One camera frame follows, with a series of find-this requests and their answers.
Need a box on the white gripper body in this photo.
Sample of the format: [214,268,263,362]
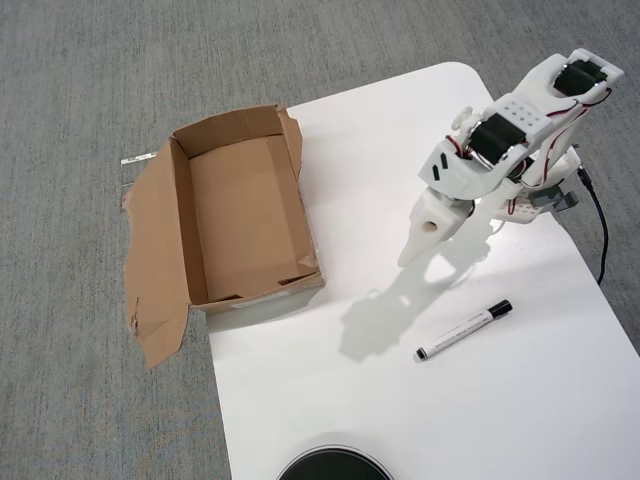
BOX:
[409,188,476,249]

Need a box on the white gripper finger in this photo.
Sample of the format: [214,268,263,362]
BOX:
[397,233,433,268]

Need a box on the white marker pen black cap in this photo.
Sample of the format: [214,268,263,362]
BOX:
[413,299,514,363]

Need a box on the open brown cardboard box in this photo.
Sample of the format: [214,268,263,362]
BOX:
[121,103,327,370]

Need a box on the grey table clamp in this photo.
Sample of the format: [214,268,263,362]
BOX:
[529,187,579,215]

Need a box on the black round disc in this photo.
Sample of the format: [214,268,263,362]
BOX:
[276,444,394,480]

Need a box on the black power cable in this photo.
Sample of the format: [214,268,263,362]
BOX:
[577,168,610,286]

